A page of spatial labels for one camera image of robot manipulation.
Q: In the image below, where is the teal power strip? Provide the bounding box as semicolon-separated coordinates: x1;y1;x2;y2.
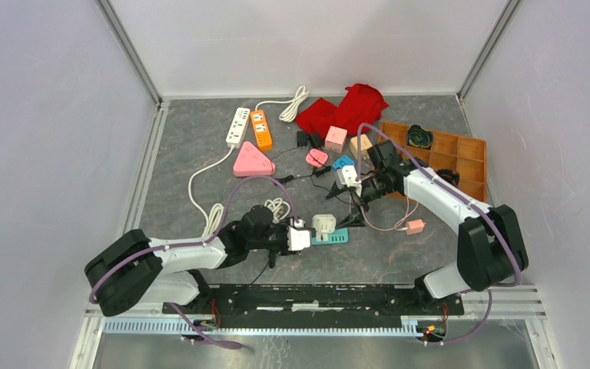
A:
311;228;350;246

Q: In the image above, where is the white cube adapter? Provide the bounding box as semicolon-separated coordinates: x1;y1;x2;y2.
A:
312;214;336;236

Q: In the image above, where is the blue plug adapter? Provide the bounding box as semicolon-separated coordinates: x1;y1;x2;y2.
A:
332;155;355;171

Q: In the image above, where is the pink plug adapter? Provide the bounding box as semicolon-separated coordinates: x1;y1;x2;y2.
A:
305;148;329;168
404;219;425;235

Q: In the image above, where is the pink charging cable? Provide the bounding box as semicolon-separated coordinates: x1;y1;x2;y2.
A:
348;195;421;233

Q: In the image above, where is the beige cube plug adapter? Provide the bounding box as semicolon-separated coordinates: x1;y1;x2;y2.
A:
350;134;373;160

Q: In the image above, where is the pink cube socket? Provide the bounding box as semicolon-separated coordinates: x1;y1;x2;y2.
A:
324;126;347;153

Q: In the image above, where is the black power adapter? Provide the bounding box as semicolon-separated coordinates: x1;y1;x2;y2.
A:
296;131;309;148
308;133;324;149

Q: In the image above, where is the pink power strip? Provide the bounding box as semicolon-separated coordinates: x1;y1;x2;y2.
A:
233;141;276;178

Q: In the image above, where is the orange power strip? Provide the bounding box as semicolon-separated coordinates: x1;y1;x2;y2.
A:
250;110;273;151

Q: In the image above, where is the white power strip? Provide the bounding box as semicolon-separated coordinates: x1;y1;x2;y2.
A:
226;108;250;149

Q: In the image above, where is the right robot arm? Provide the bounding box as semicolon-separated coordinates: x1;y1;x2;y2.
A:
328;140;529;314

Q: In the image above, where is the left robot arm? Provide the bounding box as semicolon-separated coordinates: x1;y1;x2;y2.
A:
85;205;311;317

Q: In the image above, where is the red cloth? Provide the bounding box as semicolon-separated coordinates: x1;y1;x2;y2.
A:
296;83;389;138

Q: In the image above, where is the orange compartment tray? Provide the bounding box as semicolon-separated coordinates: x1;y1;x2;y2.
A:
380;121;488;202

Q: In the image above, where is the black thin cable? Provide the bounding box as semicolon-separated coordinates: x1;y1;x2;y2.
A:
309;165;352;206
270;145;326;187

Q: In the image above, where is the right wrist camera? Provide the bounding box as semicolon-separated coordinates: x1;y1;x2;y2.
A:
336;165;363;196

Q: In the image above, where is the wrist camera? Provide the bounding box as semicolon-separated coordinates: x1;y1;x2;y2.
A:
287;218;312;252
336;165;363;196

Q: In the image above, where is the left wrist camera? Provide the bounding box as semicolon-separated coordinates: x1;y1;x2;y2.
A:
287;218;312;252

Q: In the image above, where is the white coiled cable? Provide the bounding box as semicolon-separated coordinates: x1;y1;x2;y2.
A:
264;197;292;223

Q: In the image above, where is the white power cord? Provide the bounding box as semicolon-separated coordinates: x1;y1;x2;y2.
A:
187;146;236;238

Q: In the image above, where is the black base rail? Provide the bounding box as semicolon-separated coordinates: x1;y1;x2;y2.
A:
179;284;465;329

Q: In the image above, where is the white cable bundle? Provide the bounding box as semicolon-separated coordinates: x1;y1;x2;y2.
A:
255;85;310;124

